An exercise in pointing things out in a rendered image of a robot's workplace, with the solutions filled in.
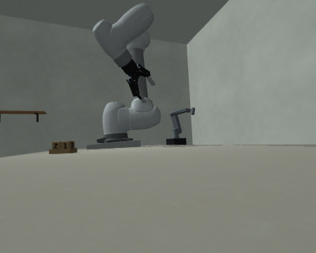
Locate tan wooden number cube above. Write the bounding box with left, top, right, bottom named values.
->
left=52, top=142, right=62, bottom=149
left=62, top=141, right=74, bottom=149

